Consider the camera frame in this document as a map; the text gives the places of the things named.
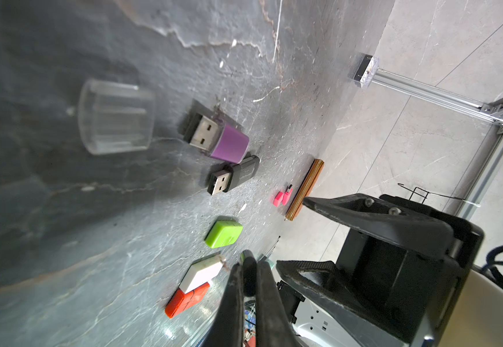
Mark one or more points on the black usb cap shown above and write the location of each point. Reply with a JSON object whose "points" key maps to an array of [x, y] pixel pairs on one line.
{"points": [[249, 270]]}

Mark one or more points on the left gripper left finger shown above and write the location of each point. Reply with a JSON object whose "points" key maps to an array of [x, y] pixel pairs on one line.
{"points": [[228, 326]]}

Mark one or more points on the black usb drive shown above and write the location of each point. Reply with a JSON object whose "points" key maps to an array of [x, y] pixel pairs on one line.
{"points": [[233, 175]]}

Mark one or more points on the clear usb cap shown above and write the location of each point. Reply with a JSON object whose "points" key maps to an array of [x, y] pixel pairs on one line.
{"points": [[115, 117]]}

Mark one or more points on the purple usb drive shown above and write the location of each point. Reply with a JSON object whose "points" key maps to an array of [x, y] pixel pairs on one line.
{"points": [[217, 138]]}

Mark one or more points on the red usb drive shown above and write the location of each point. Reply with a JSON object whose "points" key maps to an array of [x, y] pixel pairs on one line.
{"points": [[181, 301]]}

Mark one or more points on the white usb drive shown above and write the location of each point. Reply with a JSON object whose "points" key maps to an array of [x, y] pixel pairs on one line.
{"points": [[201, 272]]}

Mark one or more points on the green usb drive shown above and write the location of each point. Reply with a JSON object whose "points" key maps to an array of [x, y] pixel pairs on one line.
{"points": [[223, 233]]}

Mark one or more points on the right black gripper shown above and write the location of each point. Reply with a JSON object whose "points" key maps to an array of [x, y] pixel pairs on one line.
{"points": [[398, 276]]}

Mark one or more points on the pink usb cap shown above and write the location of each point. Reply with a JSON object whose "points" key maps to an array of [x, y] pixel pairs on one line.
{"points": [[278, 199]]}

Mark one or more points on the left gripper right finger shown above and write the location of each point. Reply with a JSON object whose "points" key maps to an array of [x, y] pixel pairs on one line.
{"points": [[272, 326]]}

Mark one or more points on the pink usb drive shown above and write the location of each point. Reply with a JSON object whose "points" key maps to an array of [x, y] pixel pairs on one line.
{"points": [[287, 194]]}

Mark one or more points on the brown leather wallet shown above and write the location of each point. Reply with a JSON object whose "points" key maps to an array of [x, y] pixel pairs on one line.
{"points": [[305, 189]]}

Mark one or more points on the small square clock face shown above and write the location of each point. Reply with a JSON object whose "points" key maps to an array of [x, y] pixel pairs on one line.
{"points": [[366, 70]]}

